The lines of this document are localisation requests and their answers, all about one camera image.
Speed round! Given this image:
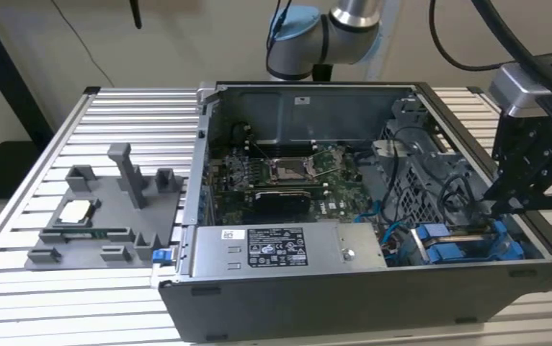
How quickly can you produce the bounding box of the black disk wire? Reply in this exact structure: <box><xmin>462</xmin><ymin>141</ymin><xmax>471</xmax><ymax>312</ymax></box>
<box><xmin>437</xmin><ymin>172</ymin><xmax>470</xmax><ymax>219</ymax></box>
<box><xmin>458</xmin><ymin>176</ymin><xmax>494</xmax><ymax>213</ymax></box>

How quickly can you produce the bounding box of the gray perforated disk bay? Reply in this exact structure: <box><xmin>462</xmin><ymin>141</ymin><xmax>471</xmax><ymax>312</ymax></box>
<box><xmin>377</xmin><ymin>118</ymin><xmax>547</xmax><ymax>267</ymax></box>

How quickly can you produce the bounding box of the thin wire locking lever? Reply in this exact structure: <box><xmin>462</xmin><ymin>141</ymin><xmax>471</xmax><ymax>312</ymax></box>
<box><xmin>253</xmin><ymin>141</ymin><xmax>274</xmax><ymax>161</ymax></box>

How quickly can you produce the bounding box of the silver power supply unit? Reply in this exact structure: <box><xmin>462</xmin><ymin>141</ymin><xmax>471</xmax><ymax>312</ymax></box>
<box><xmin>190</xmin><ymin>221</ymin><xmax>387</xmax><ymax>278</ymax></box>

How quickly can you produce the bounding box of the light blue wire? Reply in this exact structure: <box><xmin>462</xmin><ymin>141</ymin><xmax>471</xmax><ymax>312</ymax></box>
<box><xmin>355</xmin><ymin>210</ymin><xmax>410</xmax><ymax>249</ymax></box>

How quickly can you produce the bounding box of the green motherboard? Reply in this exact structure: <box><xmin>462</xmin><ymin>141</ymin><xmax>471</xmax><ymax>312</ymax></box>
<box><xmin>209</xmin><ymin>143</ymin><xmax>378</xmax><ymax>226</ymax></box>

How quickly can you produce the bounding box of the long black case wire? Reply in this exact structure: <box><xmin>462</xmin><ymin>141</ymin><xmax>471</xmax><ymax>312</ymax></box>
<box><xmin>382</xmin><ymin>125</ymin><xmax>431</xmax><ymax>228</ymax></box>

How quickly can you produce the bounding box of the thin black wall cable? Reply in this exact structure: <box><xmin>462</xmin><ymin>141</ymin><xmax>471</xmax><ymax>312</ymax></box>
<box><xmin>51</xmin><ymin>0</ymin><xmax>117</xmax><ymax>88</ymax></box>

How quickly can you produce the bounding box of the black graphics card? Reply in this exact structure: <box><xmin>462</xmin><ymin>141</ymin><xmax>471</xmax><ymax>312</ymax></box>
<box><xmin>245</xmin><ymin>189</ymin><xmax>314</xmax><ymax>224</ymax></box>

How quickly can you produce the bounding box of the silver CPU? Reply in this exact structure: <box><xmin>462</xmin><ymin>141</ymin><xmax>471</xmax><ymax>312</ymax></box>
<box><xmin>59</xmin><ymin>200</ymin><xmax>95</xmax><ymax>223</ymax></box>

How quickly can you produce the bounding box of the black floor box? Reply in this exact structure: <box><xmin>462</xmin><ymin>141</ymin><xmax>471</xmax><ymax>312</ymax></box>
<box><xmin>0</xmin><ymin>141</ymin><xmax>42</xmax><ymax>199</ymax></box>

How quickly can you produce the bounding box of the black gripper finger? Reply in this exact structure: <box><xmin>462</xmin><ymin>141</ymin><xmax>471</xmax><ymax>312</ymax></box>
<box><xmin>493</xmin><ymin>160</ymin><xmax>552</xmax><ymax>216</ymax></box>
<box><xmin>482</xmin><ymin>146</ymin><xmax>533</xmax><ymax>203</ymax></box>

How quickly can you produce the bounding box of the silver metal bracket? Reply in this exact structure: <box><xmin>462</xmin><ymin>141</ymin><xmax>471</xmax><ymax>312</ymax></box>
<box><xmin>371</xmin><ymin>139</ymin><xmax>410</xmax><ymax>159</ymax></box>

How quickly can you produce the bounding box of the black antenna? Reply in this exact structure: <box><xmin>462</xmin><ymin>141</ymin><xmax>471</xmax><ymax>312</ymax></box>
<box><xmin>130</xmin><ymin>0</ymin><xmax>143</xmax><ymax>29</ymax></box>

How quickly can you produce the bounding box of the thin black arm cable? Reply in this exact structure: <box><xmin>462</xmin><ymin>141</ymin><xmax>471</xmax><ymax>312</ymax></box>
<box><xmin>430</xmin><ymin>0</ymin><xmax>502</xmax><ymax>72</ymax></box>

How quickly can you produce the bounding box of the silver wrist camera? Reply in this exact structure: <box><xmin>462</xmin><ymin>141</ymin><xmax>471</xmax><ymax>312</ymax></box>
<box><xmin>489</xmin><ymin>63</ymin><xmax>552</xmax><ymax>118</ymax></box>

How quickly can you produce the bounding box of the metal socket cover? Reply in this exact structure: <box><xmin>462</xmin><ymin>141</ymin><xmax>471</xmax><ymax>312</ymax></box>
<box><xmin>309</xmin><ymin>147</ymin><xmax>350</xmax><ymax>178</ymax></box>

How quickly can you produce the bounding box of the CPU socket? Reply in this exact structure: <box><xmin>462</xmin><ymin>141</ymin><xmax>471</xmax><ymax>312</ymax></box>
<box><xmin>269</xmin><ymin>156</ymin><xmax>317</xmax><ymax>183</ymax></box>

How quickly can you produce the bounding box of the black open PC case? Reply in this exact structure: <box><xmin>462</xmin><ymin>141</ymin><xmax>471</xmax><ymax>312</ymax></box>
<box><xmin>158</xmin><ymin>79</ymin><xmax>552</xmax><ymax>343</ymax></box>

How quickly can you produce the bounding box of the black RAM slot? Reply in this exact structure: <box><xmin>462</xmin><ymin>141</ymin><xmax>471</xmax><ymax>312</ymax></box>
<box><xmin>246</xmin><ymin>141</ymin><xmax>318</xmax><ymax>153</ymax></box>
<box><xmin>251</xmin><ymin>182</ymin><xmax>330</xmax><ymax>190</ymax></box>

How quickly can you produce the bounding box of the gray parts rack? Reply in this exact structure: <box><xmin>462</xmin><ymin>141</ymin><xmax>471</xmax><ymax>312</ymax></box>
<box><xmin>25</xmin><ymin>143</ymin><xmax>186</xmax><ymax>270</ymax></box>

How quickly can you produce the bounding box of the dark slanted post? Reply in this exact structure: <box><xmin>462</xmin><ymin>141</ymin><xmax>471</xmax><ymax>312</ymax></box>
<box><xmin>0</xmin><ymin>0</ymin><xmax>57</xmax><ymax>148</ymax></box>

